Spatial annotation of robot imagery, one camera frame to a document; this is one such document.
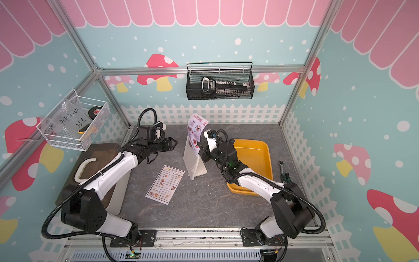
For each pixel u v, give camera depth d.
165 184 0.92
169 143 0.75
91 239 0.76
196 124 0.78
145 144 0.64
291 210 0.43
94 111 0.80
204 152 0.69
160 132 0.71
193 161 1.02
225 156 0.59
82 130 0.64
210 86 0.89
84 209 0.42
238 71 0.93
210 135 0.66
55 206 0.39
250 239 0.74
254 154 1.03
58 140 0.65
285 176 0.94
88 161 0.76
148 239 0.74
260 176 0.54
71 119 0.70
